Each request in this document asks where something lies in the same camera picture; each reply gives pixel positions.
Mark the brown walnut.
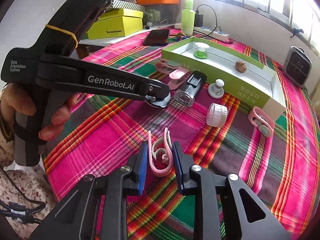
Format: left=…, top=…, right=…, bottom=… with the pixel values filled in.
left=235, top=61, right=247, bottom=73

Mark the pink flat clip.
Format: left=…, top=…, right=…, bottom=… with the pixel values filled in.
left=168, top=67, right=191, bottom=90

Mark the grey small space heater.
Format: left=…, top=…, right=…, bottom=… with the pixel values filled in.
left=283, top=46, right=312, bottom=88

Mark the yellow rubber band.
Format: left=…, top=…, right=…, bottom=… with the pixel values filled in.
left=45, top=24, right=79, bottom=49

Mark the green white suction knob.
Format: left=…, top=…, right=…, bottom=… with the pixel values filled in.
left=194, top=42, right=210, bottom=59

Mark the white power strip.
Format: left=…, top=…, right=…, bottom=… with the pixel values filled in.
left=193, top=27, right=230, bottom=42

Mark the green lotion bottle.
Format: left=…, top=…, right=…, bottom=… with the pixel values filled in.
left=181, top=0, right=195, bottom=36

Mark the person's left hand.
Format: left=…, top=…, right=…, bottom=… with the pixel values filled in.
left=0, top=82, right=79, bottom=141

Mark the pink white cable clip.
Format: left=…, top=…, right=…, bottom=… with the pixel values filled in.
left=148, top=127, right=174, bottom=177

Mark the white side shelf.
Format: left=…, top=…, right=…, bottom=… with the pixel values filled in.
left=79, top=24, right=175, bottom=47

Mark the black smartphone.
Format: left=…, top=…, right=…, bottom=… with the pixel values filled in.
left=143, top=29, right=170, bottom=46

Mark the pink grey clip right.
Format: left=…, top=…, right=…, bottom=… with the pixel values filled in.
left=248, top=106, right=275, bottom=138

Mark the green white shallow box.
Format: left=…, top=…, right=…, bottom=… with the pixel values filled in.
left=162, top=37, right=286, bottom=121

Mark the pink clip with grey pad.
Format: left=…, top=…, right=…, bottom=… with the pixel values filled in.
left=155, top=59, right=182, bottom=75

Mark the white round tape roll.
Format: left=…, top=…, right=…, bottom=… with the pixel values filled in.
left=206, top=103, right=228, bottom=128

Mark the black braided cable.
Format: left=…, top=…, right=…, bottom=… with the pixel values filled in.
left=0, top=167, right=47, bottom=227

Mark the striped green white box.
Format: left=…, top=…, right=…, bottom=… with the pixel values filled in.
left=106, top=0, right=144, bottom=11

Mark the black charger plug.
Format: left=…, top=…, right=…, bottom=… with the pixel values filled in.
left=194, top=10, right=203, bottom=27

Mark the white round knob stand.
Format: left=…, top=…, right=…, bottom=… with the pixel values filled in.
left=208, top=79, right=225, bottom=99

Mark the yellow shoe box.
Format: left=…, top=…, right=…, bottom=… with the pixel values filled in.
left=87, top=8, right=143, bottom=40

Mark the pink plaid bedspread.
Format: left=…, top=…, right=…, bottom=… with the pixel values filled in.
left=44, top=33, right=319, bottom=239

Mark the black charger cable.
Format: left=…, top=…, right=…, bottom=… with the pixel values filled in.
left=192, top=4, right=234, bottom=45

